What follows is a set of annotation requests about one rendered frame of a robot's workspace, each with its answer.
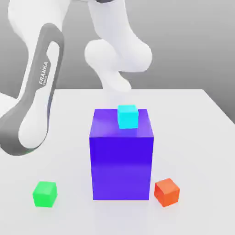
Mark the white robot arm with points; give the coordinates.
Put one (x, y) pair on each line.
(117, 45)

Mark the large purple box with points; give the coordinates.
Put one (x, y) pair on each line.
(121, 165)

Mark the small cyan cube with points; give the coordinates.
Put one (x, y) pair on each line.
(127, 117)

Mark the small orange cube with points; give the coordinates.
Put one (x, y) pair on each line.
(167, 192)

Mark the small green cube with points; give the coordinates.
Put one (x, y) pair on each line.
(45, 194)

